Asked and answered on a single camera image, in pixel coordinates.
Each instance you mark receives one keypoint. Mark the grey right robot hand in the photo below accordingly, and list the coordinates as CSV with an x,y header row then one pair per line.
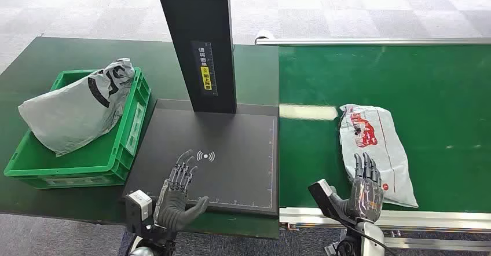
x,y
366,200

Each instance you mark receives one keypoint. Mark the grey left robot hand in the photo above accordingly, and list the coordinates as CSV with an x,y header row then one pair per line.
x,y
172,208

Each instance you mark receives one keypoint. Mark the white package with red print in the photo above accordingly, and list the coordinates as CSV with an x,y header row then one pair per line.
x,y
383,139

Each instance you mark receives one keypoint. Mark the black weighing platform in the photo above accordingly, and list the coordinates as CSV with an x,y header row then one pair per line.
x,y
238,162

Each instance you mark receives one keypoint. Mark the green plastic basket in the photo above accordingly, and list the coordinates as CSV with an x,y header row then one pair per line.
x,y
96,158

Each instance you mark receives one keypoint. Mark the grey package with black print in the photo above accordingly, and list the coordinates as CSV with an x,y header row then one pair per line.
x,y
73,112

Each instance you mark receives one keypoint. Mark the aluminium conveyor lower beam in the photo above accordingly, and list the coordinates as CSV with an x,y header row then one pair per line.
x,y
441,244

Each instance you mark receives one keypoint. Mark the green conveyor belt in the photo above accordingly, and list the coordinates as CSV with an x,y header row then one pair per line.
x,y
422,74

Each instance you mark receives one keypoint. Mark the black and yellow column label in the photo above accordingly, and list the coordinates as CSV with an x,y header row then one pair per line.
x,y
205,54

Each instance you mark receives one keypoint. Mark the black scanner column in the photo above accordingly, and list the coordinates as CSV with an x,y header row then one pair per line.
x,y
184,16

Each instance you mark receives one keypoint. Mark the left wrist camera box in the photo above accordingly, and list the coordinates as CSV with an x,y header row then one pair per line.
x,y
138,208

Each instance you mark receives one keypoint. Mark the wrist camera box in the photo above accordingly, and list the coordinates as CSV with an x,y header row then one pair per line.
x,y
138,208
326,200

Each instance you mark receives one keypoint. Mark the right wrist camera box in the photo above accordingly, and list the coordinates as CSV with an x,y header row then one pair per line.
x,y
326,200

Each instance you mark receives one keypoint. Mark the aluminium conveyor side rail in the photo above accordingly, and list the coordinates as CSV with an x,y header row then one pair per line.
x,y
441,220
383,41

